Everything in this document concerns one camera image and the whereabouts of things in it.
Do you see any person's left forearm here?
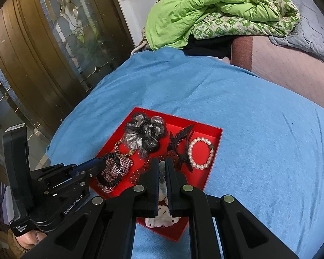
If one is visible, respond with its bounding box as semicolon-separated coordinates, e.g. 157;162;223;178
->
5;228;30;259

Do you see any blue blanket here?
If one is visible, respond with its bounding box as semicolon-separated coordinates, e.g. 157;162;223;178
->
46;47;324;259

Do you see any pink mattress cover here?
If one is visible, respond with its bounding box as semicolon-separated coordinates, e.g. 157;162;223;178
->
230;36;324;114

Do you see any beige patterned cloth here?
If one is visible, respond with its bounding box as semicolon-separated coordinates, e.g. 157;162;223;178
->
130;27;154;57

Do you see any white pearl bracelet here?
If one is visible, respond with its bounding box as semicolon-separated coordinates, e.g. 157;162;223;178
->
187;137;215;170

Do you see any person's left hand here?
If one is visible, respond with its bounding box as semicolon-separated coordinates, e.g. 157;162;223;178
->
17;230;48;249

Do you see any dark red dotted hair bow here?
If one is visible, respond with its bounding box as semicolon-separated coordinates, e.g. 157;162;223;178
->
130;151;176;185

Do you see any wooden glass panelled door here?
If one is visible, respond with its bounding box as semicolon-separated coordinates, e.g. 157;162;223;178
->
0;0;137;141

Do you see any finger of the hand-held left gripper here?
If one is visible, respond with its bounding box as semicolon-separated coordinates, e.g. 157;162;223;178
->
70;157;106;177
75;165;102;184

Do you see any grey black organza scrunchie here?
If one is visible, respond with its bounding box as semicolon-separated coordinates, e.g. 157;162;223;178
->
123;111;168;159

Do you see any silver grey beaded bracelet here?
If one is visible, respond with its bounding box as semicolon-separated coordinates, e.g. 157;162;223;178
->
159;160;168;197

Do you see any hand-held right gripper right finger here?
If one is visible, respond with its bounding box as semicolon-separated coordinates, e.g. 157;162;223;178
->
165;159;300;259

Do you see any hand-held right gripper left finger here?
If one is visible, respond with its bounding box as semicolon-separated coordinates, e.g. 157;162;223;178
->
24;159;160;259

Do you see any black cloth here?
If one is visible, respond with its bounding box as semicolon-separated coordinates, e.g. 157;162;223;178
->
182;35;234;60

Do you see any pink plaid scrunchie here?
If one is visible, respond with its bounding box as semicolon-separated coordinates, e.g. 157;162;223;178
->
97;155;134;193

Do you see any white scrunchie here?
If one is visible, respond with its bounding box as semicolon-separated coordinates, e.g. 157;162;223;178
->
144;191;180;228

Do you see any grey quilt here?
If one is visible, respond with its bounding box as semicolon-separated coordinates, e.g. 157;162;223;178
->
268;0;324;72

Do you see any red box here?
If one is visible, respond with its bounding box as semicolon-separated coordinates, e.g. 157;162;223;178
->
89;106;223;243

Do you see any black hair claw clip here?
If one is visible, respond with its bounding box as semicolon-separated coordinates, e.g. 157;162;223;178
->
166;124;195;172

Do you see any green quilt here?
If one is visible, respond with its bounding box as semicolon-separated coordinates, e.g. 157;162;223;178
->
145;0;301;51

